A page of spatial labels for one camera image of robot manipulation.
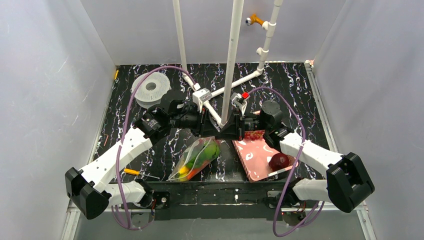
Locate green toy mango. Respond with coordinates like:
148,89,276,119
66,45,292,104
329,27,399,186
198,140,221,162

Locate clear dotted zip bag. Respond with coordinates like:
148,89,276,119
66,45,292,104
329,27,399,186
167,136,221,182

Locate pink plastic basket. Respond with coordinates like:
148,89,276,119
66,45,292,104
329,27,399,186
232,139,295,183

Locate yellow toy banana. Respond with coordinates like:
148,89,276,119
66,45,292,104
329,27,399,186
178,166,191,178

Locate orange toy carrot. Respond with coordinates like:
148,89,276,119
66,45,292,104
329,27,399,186
186,168,202,180

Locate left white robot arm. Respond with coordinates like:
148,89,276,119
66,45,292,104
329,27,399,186
64,100,222,220

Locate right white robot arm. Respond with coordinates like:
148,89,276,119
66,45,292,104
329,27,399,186
217,100,376,213

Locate red toy grapes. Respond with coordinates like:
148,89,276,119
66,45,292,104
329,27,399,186
243,130,265,141

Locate white filament spool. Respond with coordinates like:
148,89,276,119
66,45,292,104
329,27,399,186
134,72,172,109

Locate dark red toy fruit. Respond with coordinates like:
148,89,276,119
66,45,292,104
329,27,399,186
268,153,291,172

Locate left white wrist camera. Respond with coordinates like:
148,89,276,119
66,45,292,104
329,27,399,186
192,83,213,112

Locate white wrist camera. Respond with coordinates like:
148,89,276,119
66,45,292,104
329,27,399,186
230,92,250,115
192,83,213,112

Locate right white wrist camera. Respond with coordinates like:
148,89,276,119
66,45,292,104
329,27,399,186
230,92,250,115

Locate yellow handled screwdriver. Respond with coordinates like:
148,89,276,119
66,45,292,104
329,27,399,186
123,168,160,180

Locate orange wall hook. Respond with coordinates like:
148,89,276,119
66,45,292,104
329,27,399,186
245,13,264,26

